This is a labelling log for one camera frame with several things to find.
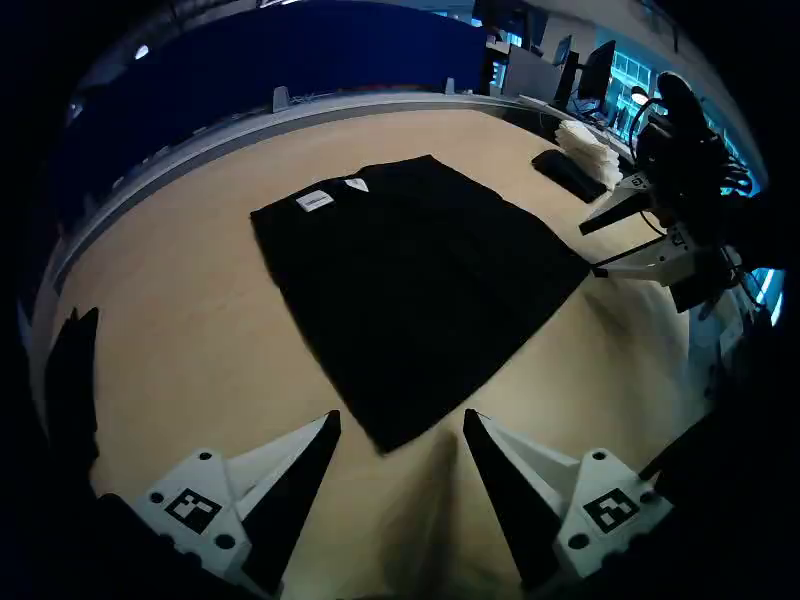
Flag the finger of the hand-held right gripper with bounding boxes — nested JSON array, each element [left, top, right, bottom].
[[578, 172, 655, 237], [589, 226, 745, 290]]

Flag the stack of white towels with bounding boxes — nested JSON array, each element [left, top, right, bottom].
[[554, 119, 624, 191]]

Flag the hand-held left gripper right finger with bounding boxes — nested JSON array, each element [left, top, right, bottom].
[[462, 408, 675, 593]]

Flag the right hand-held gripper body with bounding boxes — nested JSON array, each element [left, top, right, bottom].
[[634, 71, 771, 314]]

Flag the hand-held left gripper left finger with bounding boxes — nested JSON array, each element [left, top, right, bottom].
[[129, 409, 343, 596]]

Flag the heap of black towels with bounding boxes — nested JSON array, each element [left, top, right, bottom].
[[43, 306, 103, 495]]

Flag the blue desk screen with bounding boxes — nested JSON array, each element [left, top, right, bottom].
[[48, 7, 490, 220]]

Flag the black towel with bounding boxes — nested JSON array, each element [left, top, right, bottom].
[[249, 154, 592, 455]]

